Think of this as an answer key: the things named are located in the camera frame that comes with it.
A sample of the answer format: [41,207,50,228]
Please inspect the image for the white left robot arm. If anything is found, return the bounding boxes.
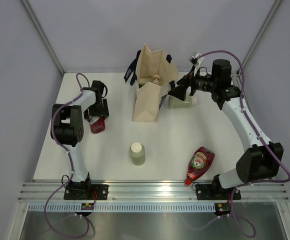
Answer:
[50,80,109,200]

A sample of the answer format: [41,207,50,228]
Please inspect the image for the left aluminium frame post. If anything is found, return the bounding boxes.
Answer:
[19,0,66,76]

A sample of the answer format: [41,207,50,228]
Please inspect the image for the white slotted cable duct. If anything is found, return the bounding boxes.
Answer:
[28,202,216,213]

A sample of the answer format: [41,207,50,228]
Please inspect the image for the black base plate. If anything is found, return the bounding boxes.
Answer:
[194,183,242,201]
[63,184,109,201]

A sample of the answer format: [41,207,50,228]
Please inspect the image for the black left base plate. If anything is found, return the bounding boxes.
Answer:
[63,184,109,201]

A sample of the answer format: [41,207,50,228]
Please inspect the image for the aluminium frame post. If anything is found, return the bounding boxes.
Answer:
[242,0,284,68]
[19,0,66,76]

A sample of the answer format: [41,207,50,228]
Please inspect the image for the green bottle standing white cap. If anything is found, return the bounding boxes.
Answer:
[129,142,146,166]

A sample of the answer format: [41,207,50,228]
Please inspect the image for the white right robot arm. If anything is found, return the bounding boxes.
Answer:
[168,57,284,199]

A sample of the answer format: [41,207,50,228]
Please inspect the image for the dark red bottle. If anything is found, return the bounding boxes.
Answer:
[89,116,106,134]

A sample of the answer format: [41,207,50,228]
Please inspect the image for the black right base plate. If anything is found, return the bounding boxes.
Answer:
[194,183,242,201]

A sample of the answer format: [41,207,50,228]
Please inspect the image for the right aluminium frame post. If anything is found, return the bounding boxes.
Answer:
[242,0,284,68]

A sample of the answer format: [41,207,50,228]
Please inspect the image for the beige canvas tote bag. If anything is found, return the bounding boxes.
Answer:
[123,44,179,122]

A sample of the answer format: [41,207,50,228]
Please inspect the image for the aluminium mounting rail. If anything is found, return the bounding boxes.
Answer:
[18,180,289,203]

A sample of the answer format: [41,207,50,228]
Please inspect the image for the beige pump bottle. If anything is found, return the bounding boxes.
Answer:
[151,74,161,86]

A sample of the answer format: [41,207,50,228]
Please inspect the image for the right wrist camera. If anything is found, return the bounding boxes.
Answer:
[188,52,204,75]

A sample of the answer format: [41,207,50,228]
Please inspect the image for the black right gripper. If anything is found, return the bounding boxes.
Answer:
[168,65,218,101]

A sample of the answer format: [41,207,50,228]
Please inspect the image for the red Fairy dish soap bottle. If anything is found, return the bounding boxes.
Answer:
[184,146,215,186]

